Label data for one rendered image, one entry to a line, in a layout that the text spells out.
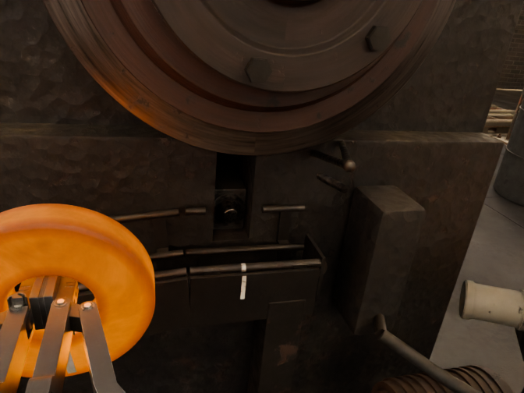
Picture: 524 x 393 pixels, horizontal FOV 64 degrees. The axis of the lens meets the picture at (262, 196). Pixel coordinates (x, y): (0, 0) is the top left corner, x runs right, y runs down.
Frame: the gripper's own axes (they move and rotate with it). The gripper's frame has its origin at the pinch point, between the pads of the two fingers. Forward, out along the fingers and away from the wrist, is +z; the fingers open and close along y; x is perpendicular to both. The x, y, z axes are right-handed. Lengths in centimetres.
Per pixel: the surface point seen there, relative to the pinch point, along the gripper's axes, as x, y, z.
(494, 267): -91, 169, 100
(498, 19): 20, 64, 34
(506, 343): -88, 134, 55
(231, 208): -11.0, 20.2, 28.8
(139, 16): 17.9, 7.1, 15.6
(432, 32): 18.4, 41.3, 19.2
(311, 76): 14.3, 23.0, 10.6
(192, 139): 4.7, 12.7, 18.6
